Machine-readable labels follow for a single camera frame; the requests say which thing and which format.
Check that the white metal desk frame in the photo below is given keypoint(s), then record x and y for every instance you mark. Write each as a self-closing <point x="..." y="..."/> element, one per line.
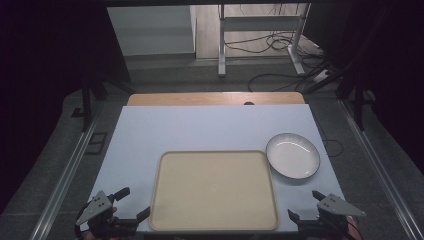
<point x="260" y="23"/>

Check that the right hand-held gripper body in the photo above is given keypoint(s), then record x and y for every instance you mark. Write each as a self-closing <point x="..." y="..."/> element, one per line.
<point x="335" y="208"/>

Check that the black floor socket box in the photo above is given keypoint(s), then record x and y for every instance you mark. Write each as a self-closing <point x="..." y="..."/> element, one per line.
<point x="96" y="143"/>

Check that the white power strip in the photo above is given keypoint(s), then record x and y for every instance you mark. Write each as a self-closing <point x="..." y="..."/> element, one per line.
<point x="321" y="76"/>

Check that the wooden table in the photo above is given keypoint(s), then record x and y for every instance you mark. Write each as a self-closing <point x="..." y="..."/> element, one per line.
<point x="213" y="99"/>

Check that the person's right hand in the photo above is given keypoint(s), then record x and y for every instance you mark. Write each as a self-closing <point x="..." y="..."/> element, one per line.
<point x="352" y="226"/>

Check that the black metal stand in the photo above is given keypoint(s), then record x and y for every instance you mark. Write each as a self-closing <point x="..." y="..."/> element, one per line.
<point x="358" y="100"/>
<point x="87" y="100"/>

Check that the person's left hand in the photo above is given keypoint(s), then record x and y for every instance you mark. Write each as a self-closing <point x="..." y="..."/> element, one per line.
<point x="114" y="210"/>

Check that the aluminium floor rail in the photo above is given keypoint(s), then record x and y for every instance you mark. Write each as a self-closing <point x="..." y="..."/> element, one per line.
<point x="66" y="173"/>
<point x="380" y="166"/>

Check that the white plate with dark rim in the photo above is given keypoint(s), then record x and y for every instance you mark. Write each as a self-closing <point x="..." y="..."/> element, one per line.
<point x="293" y="156"/>

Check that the white table cover board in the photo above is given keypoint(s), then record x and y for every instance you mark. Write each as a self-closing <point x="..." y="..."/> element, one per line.
<point x="200" y="128"/>

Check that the beige rectangular tray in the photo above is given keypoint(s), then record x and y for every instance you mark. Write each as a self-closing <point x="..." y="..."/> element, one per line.
<point x="213" y="190"/>

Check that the dark curtain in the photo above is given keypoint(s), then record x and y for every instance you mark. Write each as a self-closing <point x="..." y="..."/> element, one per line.
<point x="393" y="66"/>
<point x="40" y="83"/>

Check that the white cabinet panel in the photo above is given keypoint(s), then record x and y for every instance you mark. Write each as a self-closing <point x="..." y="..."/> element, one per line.
<point x="150" y="30"/>

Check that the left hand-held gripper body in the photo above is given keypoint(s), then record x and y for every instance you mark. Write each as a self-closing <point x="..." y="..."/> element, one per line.
<point x="97" y="206"/>

